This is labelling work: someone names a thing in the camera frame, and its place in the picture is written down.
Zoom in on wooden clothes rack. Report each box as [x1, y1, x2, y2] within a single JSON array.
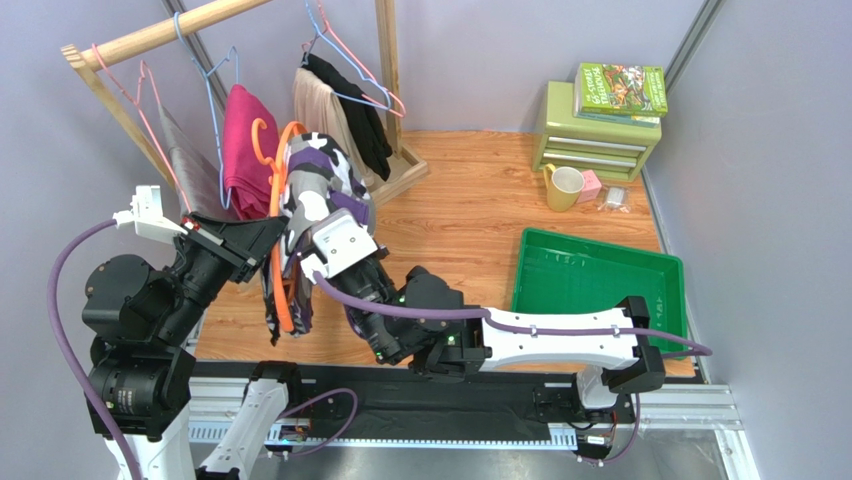
[[61, 0, 431, 208]]

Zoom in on green plastic tray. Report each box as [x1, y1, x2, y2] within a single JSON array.
[[511, 228, 688, 338]]

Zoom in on orange plastic hanger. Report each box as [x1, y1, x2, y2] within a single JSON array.
[[250, 117, 311, 334]]

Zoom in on beige trousers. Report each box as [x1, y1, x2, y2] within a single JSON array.
[[293, 68, 376, 188]]

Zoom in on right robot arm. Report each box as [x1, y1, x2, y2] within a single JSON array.
[[318, 253, 666, 419]]

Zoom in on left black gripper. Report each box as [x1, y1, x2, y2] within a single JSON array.
[[155, 208, 291, 341]]

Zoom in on purple camouflage trousers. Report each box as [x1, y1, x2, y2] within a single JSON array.
[[262, 132, 376, 346]]

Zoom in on pink trousers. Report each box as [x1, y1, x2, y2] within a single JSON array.
[[222, 84, 279, 220]]

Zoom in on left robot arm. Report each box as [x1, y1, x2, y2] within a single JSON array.
[[82, 214, 301, 479]]

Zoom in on green treehouse book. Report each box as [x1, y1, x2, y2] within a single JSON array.
[[574, 62, 669, 118]]

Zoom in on black trousers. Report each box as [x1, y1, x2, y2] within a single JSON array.
[[299, 54, 393, 181]]

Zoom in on pink small box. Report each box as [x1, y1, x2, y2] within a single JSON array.
[[577, 170, 602, 203]]

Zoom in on small clear plastic bag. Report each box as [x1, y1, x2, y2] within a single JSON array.
[[597, 185, 631, 213]]

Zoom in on grey trousers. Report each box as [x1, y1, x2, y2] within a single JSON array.
[[158, 105, 237, 221]]

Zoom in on red wire hanger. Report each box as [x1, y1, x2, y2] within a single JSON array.
[[300, 0, 407, 120]]

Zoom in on light blue wire hanger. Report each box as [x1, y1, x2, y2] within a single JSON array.
[[172, 11, 240, 209]]

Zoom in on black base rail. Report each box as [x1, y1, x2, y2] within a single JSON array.
[[189, 360, 707, 444]]

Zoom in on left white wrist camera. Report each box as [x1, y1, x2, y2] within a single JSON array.
[[112, 185, 188, 244]]

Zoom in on green drawer cabinet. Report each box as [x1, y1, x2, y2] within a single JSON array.
[[531, 81, 662, 182]]

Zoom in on yellow mug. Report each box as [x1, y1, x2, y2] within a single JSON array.
[[543, 164, 585, 212]]

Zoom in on pink wire hanger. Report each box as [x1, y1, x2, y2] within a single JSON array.
[[91, 43, 193, 215]]

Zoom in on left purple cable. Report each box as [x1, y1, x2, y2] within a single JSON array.
[[46, 219, 145, 480]]

